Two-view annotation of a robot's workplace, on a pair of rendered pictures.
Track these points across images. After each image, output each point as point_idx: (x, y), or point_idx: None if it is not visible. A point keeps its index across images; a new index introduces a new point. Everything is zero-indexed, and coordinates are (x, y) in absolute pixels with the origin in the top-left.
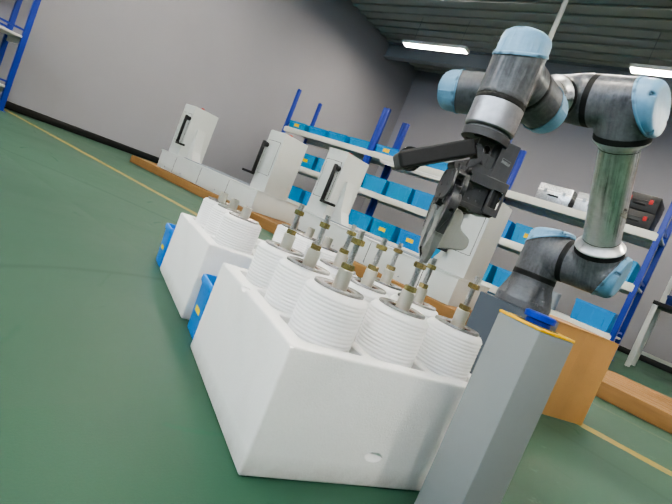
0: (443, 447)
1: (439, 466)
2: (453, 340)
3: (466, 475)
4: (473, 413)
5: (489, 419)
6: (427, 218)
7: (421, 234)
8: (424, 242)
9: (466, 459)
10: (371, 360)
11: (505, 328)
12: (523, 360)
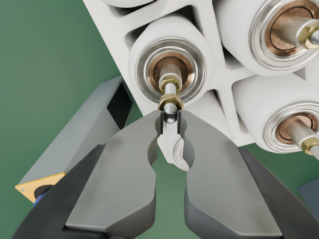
0: (107, 95)
1: (107, 91)
2: (167, 135)
3: (87, 102)
4: (86, 115)
5: (72, 122)
6: (240, 170)
7: (215, 131)
8: (154, 119)
9: (88, 104)
10: (110, 29)
11: (55, 164)
12: (39, 159)
